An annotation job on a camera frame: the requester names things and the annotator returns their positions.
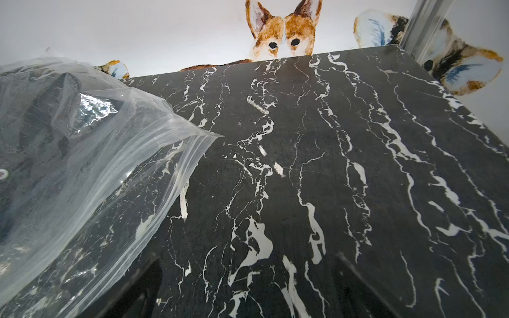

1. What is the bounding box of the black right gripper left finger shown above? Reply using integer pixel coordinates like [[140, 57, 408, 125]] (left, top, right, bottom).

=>
[[78, 256, 163, 318]]

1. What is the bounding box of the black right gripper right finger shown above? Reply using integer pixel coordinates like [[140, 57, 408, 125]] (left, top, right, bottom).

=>
[[333, 253, 401, 317]]

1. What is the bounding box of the clear plastic vacuum bag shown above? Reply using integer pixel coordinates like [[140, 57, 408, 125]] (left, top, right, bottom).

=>
[[1, 58, 217, 317]]

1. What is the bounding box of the dark striped shirt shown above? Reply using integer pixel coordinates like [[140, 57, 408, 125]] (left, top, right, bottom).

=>
[[1, 68, 123, 246]]

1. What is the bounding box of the aluminium frame post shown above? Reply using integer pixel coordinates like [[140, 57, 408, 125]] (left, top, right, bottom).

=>
[[400, 0, 454, 64]]

